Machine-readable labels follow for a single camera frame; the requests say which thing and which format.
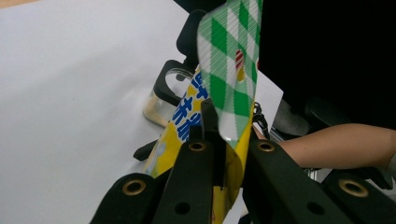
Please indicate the clear jar with black lid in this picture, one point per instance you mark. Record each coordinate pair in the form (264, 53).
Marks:
(162, 88)

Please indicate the yellow refill pouch green cap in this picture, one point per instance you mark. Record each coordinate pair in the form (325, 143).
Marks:
(224, 46)

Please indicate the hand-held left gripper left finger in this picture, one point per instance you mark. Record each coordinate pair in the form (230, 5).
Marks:
(193, 186)

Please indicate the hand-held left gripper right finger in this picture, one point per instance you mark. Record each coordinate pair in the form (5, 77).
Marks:
(280, 193)

